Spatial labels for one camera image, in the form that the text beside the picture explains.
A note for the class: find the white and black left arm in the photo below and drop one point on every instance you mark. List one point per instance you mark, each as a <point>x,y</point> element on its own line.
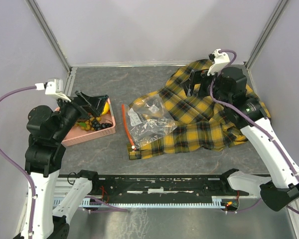
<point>43,160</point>

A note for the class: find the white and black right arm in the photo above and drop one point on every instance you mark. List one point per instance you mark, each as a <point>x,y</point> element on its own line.
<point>228,88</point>

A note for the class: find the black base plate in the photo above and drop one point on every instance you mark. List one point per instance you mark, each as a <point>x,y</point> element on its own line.
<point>163,189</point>

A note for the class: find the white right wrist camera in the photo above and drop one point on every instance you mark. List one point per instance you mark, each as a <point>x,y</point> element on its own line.
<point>220,60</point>

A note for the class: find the yellow plaid shirt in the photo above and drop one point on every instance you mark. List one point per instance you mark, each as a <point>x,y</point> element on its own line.
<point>201,123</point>

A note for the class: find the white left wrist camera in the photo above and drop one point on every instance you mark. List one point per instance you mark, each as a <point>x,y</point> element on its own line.
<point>54,89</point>

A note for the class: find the clear zip top bag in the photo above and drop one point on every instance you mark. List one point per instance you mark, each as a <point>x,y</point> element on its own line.
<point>147,121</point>

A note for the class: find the brown fake longan bunch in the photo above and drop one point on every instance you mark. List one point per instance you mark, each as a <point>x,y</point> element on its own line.
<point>84,125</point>

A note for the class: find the dark fake grape bunch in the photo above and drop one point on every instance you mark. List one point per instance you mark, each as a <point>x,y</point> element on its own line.
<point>97,126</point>

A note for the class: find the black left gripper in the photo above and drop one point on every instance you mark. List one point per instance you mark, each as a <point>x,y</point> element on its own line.
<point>95,106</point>

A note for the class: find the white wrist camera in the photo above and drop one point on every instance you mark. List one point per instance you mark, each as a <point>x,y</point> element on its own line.
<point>54,89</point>
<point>220,60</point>

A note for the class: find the pink perforated plastic basket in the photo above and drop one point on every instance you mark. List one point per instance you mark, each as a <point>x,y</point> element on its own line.
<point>77,135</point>

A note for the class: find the aluminium frame rail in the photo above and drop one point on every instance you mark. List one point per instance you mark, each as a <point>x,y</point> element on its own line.
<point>63,68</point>

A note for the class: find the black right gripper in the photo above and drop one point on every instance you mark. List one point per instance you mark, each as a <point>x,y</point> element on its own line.
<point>196,76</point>

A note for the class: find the light blue cable duct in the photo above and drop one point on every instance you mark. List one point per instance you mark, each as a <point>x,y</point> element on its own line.
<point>215,204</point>

